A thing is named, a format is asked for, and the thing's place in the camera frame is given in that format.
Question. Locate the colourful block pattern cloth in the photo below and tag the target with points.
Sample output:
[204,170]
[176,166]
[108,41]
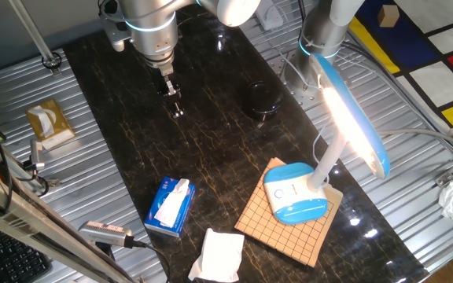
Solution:
[439,82]

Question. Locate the black marble table mat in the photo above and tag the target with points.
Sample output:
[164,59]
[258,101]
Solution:
[211,149]

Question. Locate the black keyboard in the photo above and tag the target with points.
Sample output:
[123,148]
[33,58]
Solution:
[10,259]

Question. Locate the loose white tissue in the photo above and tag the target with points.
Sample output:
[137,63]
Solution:
[218,255]

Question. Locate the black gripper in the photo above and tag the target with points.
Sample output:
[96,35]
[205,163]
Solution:
[163,80]

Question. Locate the silver camera on black stand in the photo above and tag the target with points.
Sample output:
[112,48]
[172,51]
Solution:
[102,234]

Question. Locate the white power strip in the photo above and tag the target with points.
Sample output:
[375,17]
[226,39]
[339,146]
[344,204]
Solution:
[269,17]

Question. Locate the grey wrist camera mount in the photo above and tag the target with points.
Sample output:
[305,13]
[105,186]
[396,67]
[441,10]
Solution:
[112,33]

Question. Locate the black round bowl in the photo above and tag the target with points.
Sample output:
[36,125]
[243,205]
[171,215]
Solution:
[262,100]

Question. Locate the blue and white desk lamp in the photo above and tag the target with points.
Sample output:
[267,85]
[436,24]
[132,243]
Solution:
[293,196]

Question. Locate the metal corner bracket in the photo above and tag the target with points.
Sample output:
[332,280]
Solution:
[444,179]

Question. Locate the small silver camera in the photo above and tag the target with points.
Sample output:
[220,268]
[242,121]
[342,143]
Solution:
[37,153]

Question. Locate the wooden grid board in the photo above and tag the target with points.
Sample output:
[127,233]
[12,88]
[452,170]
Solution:
[285,239]

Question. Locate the aluminium frame bar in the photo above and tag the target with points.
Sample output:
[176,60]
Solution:
[34,224]

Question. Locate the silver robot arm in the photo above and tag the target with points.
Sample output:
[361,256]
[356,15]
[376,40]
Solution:
[155,31]

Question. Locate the metal camera bracket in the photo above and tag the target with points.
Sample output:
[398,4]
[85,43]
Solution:
[52,182]

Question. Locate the metal stand pole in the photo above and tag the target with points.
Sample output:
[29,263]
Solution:
[34,35]

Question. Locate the blue tissue box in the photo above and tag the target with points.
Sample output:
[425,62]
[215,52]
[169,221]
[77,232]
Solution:
[179,212]

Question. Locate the small wooden cube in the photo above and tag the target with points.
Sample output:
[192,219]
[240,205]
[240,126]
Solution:
[387,15]

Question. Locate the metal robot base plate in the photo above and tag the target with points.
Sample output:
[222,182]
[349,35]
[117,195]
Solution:
[309,96]

